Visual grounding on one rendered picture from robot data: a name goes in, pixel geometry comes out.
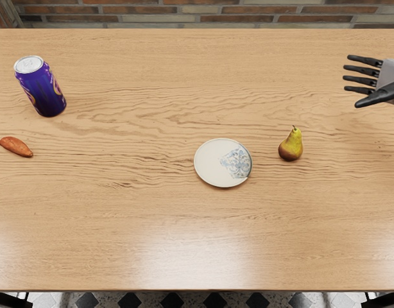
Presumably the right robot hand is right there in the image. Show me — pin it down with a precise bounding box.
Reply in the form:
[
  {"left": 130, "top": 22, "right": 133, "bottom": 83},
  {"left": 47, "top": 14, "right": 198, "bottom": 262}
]
[{"left": 343, "top": 54, "right": 394, "bottom": 109}]

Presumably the white plate with blue pattern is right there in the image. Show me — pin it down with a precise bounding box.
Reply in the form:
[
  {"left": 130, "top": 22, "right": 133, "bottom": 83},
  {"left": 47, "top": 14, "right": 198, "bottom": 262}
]
[{"left": 193, "top": 137, "right": 253, "bottom": 189}]

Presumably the yellow-brown pear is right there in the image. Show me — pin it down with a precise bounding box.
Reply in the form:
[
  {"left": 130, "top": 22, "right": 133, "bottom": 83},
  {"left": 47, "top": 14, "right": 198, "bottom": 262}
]
[{"left": 277, "top": 124, "right": 304, "bottom": 162}]

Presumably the purple drink can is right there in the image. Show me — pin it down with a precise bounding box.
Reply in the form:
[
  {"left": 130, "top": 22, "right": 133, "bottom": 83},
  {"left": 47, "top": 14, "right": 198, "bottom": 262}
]
[{"left": 13, "top": 55, "right": 67, "bottom": 118}]

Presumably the orange sweet potato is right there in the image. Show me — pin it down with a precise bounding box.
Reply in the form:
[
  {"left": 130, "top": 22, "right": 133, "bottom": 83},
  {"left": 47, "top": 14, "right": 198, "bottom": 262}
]
[{"left": 0, "top": 136, "right": 34, "bottom": 158}]

